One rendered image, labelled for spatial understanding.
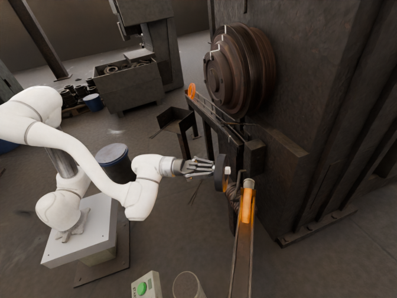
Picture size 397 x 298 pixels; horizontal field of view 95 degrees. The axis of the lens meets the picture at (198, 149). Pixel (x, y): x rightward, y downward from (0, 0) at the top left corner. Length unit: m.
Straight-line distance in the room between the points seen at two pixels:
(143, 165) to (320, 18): 0.82
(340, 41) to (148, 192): 0.82
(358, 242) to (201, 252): 1.11
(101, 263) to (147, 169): 1.13
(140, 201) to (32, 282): 1.46
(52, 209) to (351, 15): 1.49
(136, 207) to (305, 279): 1.20
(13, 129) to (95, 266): 1.21
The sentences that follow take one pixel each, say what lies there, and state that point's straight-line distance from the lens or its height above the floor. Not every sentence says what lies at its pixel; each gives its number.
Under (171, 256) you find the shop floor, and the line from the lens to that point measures 1.61.
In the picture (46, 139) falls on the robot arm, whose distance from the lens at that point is 0.91.
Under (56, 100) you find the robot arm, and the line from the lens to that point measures 1.09.
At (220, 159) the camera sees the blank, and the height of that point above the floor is 0.98.
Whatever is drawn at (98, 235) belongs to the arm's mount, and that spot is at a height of 0.45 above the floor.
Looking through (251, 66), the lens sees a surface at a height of 1.21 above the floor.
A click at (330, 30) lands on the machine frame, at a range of 0.78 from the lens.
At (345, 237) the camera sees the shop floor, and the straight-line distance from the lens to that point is 1.81.
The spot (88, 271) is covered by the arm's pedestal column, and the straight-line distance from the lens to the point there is 1.84.
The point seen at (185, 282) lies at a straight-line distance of 1.00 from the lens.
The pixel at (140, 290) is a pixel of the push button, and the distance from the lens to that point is 0.95.
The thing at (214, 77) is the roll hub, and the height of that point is 1.15.
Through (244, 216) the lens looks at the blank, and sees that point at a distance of 0.85.
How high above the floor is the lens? 1.47
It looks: 40 degrees down
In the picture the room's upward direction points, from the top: 10 degrees counter-clockwise
